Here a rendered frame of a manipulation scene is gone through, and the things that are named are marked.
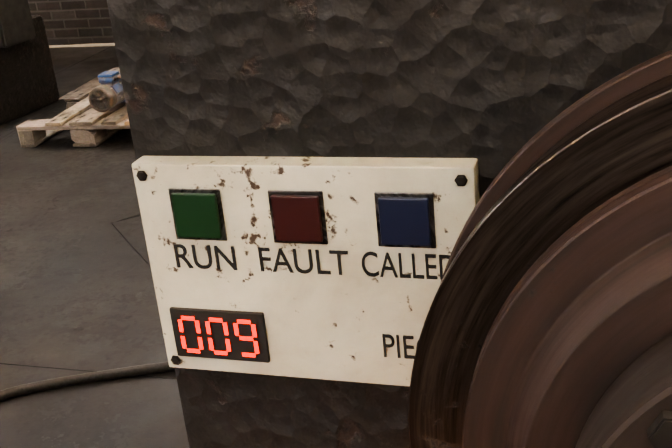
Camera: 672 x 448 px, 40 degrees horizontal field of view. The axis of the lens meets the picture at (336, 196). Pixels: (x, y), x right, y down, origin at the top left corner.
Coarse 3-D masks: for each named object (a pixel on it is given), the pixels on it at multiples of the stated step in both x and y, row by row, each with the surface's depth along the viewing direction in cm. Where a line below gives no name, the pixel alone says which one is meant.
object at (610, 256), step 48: (624, 192) 46; (576, 240) 46; (624, 240) 46; (528, 288) 48; (576, 288) 47; (624, 288) 45; (528, 336) 49; (576, 336) 47; (624, 336) 45; (480, 384) 51; (528, 384) 49; (576, 384) 47; (480, 432) 52; (528, 432) 49; (576, 432) 48
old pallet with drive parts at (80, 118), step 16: (96, 80) 575; (64, 96) 545; (80, 96) 542; (64, 112) 511; (80, 112) 512; (96, 112) 504; (32, 128) 499; (48, 128) 496; (64, 128) 494; (80, 128) 491; (96, 128) 489; (112, 128) 486; (128, 128) 484; (32, 144) 502; (80, 144) 495; (96, 144) 493
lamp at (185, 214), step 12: (180, 204) 70; (192, 204) 69; (204, 204) 69; (216, 204) 69; (180, 216) 70; (192, 216) 70; (204, 216) 69; (216, 216) 69; (180, 228) 70; (192, 228) 70; (204, 228) 70; (216, 228) 69
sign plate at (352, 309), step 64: (192, 192) 69; (256, 192) 68; (320, 192) 66; (384, 192) 65; (448, 192) 64; (192, 256) 72; (256, 256) 70; (320, 256) 68; (384, 256) 67; (448, 256) 65; (256, 320) 72; (320, 320) 71; (384, 320) 69
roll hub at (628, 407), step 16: (656, 352) 44; (640, 368) 44; (656, 368) 43; (624, 384) 45; (640, 384) 43; (656, 384) 42; (608, 400) 45; (624, 400) 44; (640, 400) 42; (656, 400) 41; (592, 416) 47; (608, 416) 44; (624, 416) 42; (640, 416) 41; (656, 416) 41; (592, 432) 45; (608, 432) 43; (624, 432) 42; (640, 432) 42
